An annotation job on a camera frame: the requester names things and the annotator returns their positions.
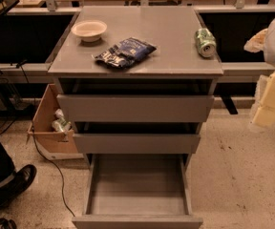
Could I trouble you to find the black chair caster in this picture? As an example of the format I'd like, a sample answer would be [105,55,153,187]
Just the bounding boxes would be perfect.
[0,218,17,229]

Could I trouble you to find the brown cardboard box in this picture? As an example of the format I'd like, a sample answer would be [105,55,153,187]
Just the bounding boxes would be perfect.
[28,84,77,154]

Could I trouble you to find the grey top drawer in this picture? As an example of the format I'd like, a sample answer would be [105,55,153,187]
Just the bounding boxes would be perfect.
[56,78,216,123]

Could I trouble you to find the blue chip bag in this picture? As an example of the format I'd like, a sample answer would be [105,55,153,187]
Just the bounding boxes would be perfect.
[94,37,157,69]

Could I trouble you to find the cans in cardboard box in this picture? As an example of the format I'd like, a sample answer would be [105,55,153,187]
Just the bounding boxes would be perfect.
[52,109,72,134]

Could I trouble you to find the black shoe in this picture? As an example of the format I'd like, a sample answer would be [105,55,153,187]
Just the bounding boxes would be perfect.
[0,164,37,210]

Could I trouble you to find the grey drawer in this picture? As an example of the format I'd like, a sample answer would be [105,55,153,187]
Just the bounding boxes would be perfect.
[56,78,216,123]
[74,122,201,154]
[73,155,202,229]

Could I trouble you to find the black floor cable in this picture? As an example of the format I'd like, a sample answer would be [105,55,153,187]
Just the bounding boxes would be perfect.
[16,60,76,218]

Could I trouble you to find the green soda can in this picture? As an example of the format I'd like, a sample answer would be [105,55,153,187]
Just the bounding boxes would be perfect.
[195,28,217,58]

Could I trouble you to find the grey middle drawer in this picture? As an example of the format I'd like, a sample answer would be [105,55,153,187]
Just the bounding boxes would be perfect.
[74,122,201,154]

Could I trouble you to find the white paper bowl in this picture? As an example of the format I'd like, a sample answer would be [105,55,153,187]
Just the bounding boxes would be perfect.
[71,20,107,42]

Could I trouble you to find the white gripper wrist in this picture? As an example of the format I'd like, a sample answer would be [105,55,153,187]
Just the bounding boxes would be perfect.
[252,72,275,128]

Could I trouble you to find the grey bottom drawer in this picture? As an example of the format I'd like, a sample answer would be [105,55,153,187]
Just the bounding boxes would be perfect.
[73,155,202,229]

